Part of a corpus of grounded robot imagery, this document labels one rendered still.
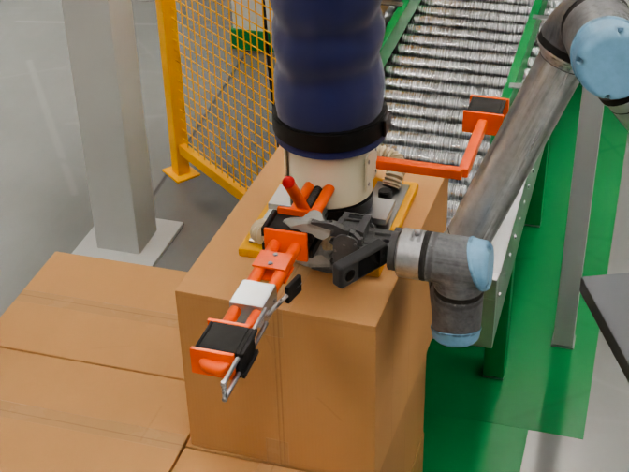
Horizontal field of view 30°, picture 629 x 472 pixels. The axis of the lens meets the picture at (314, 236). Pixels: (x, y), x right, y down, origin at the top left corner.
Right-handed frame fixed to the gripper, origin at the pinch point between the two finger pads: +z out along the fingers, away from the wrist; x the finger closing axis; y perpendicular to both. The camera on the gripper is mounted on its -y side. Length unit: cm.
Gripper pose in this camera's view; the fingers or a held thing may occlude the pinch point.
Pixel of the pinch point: (288, 241)
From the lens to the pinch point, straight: 214.1
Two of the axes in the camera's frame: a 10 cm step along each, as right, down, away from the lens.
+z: -9.6, -1.5, 2.4
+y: 2.8, -5.3, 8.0
